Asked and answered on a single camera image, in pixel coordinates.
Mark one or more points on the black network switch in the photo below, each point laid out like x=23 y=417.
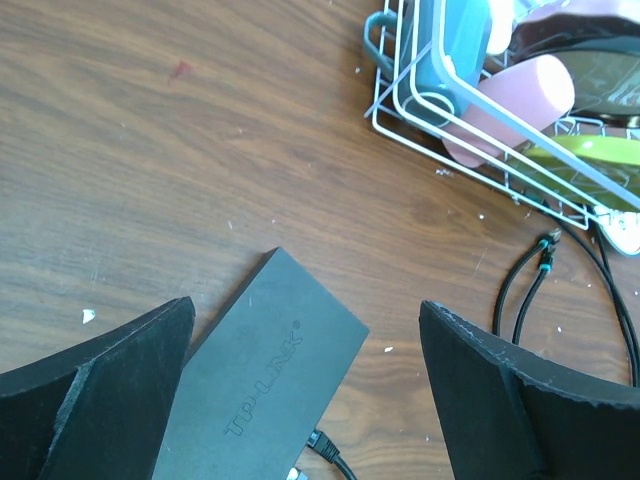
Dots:
x=252 y=393

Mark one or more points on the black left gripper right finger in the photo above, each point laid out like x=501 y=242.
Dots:
x=507 y=413

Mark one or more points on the white round printed plate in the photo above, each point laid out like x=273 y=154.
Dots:
x=620 y=229

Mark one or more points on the white wire dish rack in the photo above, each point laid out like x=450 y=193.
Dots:
x=430 y=57

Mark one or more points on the cream square bowl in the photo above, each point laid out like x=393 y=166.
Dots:
x=504 y=15

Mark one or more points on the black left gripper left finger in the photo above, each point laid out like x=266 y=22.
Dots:
x=99 y=409

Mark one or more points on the pink cup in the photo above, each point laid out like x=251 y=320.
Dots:
x=539 y=91

